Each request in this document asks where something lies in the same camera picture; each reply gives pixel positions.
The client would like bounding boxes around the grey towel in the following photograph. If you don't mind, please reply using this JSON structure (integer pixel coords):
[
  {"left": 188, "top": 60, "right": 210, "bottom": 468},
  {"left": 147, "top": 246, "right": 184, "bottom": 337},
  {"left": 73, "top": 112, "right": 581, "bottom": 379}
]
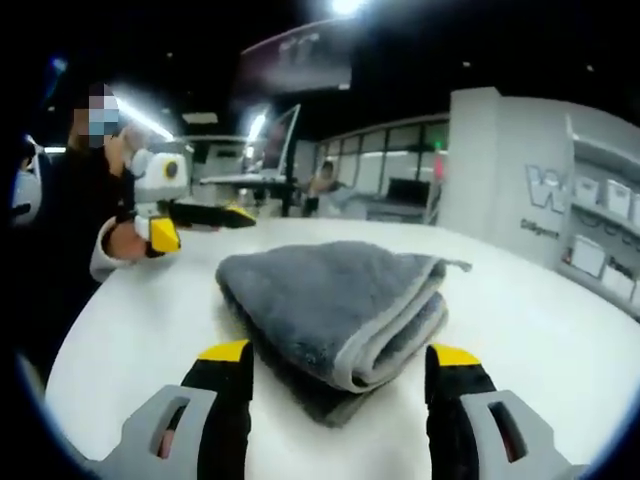
[{"left": 215, "top": 240, "right": 474, "bottom": 429}]

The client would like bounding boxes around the person's left hand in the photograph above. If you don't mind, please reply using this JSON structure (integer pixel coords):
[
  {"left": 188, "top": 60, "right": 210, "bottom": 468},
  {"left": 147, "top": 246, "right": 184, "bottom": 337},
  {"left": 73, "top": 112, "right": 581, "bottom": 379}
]
[{"left": 101, "top": 224, "right": 152, "bottom": 262}]

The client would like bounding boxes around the person in black clothes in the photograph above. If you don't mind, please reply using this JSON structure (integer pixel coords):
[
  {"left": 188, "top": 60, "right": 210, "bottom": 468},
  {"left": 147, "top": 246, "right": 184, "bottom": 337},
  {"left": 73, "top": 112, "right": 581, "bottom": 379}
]
[{"left": 27, "top": 138, "right": 137, "bottom": 351}]

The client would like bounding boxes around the large desk monitor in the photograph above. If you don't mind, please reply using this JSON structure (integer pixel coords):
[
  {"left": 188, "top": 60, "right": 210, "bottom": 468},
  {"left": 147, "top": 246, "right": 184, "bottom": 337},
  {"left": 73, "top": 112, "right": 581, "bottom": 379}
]
[{"left": 261, "top": 103, "right": 303, "bottom": 174}]

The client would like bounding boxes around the white rounded object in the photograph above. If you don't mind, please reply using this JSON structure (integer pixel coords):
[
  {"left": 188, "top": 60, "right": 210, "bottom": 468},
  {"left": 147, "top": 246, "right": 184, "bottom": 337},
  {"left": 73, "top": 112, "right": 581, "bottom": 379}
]
[{"left": 8, "top": 145, "right": 47, "bottom": 227}]

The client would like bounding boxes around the hanging dark screen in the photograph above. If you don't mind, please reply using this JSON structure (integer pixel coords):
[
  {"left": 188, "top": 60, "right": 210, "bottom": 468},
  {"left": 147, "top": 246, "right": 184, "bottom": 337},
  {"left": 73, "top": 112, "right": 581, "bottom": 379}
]
[{"left": 238, "top": 18, "right": 358, "bottom": 95}]

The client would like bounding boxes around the small black monitor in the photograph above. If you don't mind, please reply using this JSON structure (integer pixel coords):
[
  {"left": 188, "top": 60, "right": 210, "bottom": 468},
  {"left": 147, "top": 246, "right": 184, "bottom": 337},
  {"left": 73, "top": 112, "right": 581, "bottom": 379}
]
[{"left": 386, "top": 176, "right": 433, "bottom": 204}]

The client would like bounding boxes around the row of white storage bins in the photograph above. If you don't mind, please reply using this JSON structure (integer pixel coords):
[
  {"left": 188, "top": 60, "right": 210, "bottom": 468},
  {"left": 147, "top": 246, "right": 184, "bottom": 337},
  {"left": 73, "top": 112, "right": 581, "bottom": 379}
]
[{"left": 569, "top": 176, "right": 640, "bottom": 312}]

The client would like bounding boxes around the grey metal shelf rack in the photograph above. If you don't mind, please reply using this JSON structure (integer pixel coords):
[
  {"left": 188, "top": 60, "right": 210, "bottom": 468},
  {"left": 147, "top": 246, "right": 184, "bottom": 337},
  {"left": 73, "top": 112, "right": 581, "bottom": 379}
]
[{"left": 558, "top": 113, "right": 640, "bottom": 322}]

